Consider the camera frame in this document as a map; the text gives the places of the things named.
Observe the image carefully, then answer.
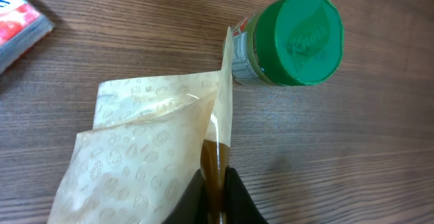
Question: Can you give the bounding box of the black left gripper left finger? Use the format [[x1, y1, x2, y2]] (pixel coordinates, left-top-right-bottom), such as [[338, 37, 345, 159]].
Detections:
[[163, 170, 205, 224]]

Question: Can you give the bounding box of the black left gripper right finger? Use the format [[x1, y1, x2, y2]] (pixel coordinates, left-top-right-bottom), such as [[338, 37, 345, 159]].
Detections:
[[224, 168, 268, 224]]

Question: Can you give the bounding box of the beige nut snack pouch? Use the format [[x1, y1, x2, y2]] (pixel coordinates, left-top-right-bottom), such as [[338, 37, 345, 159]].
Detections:
[[48, 37, 234, 223]]

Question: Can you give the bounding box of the green lid jar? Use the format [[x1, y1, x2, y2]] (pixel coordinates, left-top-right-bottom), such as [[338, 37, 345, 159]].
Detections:
[[232, 0, 344, 86]]

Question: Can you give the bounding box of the red tissue pack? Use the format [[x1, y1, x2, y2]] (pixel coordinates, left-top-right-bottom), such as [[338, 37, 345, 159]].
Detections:
[[1, 0, 54, 72]]

